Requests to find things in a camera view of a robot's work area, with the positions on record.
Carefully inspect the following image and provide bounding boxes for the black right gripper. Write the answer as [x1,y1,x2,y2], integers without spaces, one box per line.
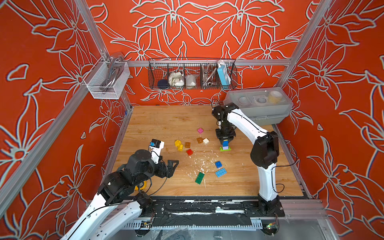
[214,122,234,145]

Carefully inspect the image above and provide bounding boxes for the lime green lego brick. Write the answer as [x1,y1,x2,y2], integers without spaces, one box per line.
[220,147,232,152]

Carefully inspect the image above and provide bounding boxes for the dark green lego plate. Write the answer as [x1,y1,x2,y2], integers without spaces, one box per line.
[195,172,205,185]

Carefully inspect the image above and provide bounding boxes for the dark blue lego brick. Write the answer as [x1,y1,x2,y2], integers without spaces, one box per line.
[215,161,223,169]

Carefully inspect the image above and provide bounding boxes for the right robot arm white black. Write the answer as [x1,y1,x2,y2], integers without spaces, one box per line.
[212,103,282,216]

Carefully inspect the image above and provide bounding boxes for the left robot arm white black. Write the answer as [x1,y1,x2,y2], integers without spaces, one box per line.
[62,150,179,240]

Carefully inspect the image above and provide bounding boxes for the yellow lego brick front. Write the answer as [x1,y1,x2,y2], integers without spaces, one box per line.
[177,144,184,152]

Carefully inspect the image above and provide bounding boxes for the yellow lego brick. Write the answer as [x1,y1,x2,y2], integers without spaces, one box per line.
[177,144,184,152]
[175,140,182,147]

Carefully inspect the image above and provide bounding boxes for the white lego brick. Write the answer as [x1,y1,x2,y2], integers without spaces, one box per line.
[203,138,210,145]

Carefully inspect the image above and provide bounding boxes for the yellow lego brick rear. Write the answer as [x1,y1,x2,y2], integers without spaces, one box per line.
[175,140,182,147]

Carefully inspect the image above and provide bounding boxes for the light blue lego plate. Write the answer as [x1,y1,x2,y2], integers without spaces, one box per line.
[215,168,227,178]

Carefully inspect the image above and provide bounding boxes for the tape roll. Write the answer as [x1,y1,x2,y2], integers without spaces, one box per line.
[135,181,147,191]

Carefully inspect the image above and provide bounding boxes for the grey plastic storage box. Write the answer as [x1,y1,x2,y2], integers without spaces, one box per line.
[224,87,294,126]

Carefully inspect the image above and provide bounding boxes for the light blue box in basket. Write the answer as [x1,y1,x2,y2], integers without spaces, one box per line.
[217,60,231,87]

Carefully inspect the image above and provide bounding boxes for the white crumpled bag in basket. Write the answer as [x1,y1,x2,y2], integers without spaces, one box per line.
[168,72,185,88]

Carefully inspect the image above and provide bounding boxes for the metal tongs in bin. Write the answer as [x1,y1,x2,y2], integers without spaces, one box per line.
[100,52,124,92]

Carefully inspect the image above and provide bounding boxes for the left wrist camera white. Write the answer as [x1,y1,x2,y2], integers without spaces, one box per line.
[148,139,165,164]

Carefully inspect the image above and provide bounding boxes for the black wire wall basket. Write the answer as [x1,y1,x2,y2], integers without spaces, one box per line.
[148,58,239,90]

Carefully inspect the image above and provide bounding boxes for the clear plastic wall bin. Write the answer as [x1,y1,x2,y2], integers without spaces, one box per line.
[85,52,131,100]

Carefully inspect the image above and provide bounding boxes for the aluminium rear rail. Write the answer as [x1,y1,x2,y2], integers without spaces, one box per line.
[126,59,291,67]

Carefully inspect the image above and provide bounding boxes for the aluminium frame post right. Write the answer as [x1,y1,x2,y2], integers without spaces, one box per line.
[275,0,332,88]

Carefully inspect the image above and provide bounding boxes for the aluminium frame post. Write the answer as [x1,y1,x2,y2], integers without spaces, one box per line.
[75,1,132,110]
[275,0,332,88]

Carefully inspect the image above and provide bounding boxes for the aluminium frame rail left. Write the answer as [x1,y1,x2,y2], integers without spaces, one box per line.
[1,85,89,217]

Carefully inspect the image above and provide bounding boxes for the aluminium frame post left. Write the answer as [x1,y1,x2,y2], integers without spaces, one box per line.
[75,1,132,110]

